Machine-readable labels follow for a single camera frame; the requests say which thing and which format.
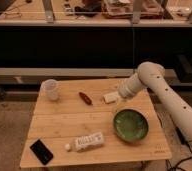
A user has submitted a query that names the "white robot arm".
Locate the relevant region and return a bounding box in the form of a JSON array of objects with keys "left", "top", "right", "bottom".
[{"left": 118, "top": 62, "right": 192, "bottom": 148}]

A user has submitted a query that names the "white ceramic cup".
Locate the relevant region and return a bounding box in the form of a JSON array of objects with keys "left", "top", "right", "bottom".
[{"left": 41, "top": 79, "right": 59, "bottom": 101}]

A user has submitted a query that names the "white rectangular block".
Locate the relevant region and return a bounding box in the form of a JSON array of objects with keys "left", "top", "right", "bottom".
[{"left": 104, "top": 92, "right": 119, "bottom": 104}]

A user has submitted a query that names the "green bowl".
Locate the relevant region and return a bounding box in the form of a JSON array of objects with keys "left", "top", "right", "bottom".
[{"left": 113, "top": 109, "right": 149, "bottom": 143}]

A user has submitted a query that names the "wooden slatted table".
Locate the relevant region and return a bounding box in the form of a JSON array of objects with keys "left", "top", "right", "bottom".
[{"left": 20, "top": 79, "right": 172, "bottom": 168}]

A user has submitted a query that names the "black smartphone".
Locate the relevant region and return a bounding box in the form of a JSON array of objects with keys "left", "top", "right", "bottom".
[{"left": 30, "top": 139, "right": 53, "bottom": 165}]

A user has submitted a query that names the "black floor cable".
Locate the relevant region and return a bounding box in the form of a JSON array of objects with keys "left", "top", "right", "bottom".
[{"left": 165, "top": 103, "right": 192, "bottom": 171}]

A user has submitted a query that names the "grey metal shelf rail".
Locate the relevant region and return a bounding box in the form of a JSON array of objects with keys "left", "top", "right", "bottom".
[{"left": 0, "top": 67, "right": 178, "bottom": 79}]

